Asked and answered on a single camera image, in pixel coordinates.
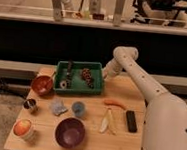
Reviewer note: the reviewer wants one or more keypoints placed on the orange carrot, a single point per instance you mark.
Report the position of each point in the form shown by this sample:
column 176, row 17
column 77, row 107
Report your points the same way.
column 114, row 103

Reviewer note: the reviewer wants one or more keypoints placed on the black rectangular block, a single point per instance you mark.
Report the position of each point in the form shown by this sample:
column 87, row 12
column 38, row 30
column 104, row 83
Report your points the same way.
column 131, row 121

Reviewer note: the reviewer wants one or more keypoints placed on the black-handled kitchen tool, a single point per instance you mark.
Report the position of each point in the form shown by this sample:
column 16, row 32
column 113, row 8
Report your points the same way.
column 67, row 81

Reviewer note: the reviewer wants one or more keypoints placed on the wooden spoon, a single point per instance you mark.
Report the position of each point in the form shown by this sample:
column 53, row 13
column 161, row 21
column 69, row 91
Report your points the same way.
column 50, row 78

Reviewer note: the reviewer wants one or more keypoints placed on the yellow banana peel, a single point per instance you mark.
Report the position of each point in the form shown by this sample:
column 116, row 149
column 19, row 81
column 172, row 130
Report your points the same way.
column 108, row 122

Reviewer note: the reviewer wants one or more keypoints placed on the metal cup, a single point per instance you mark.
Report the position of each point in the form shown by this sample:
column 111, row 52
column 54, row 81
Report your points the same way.
column 30, row 105

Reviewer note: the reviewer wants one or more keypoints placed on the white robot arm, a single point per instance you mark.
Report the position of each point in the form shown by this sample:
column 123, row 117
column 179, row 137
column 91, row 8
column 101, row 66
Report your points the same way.
column 165, row 125

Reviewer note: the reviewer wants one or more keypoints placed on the purple bowl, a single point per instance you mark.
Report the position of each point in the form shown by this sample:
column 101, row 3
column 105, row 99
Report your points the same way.
column 70, row 133

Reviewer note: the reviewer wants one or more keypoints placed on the green plastic tray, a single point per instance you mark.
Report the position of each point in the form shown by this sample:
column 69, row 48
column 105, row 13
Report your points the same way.
column 78, row 86

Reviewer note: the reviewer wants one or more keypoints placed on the dark grape bunch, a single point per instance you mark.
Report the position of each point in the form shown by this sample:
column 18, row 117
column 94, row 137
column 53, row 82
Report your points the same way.
column 87, row 77

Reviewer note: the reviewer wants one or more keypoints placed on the crumpled grey cloth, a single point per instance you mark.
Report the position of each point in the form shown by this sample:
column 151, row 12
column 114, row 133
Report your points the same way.
column 57, row 107

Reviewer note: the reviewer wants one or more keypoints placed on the small blue cup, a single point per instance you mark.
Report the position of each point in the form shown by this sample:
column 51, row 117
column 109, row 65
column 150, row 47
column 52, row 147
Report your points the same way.
column 78, row 109

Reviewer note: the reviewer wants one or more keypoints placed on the red-brown bowl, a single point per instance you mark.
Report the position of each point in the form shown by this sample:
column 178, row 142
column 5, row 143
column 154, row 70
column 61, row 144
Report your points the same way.
column 38, row 85

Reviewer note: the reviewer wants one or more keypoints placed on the apple in white cup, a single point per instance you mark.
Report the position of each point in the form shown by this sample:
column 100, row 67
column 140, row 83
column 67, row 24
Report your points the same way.
column 23, row 129

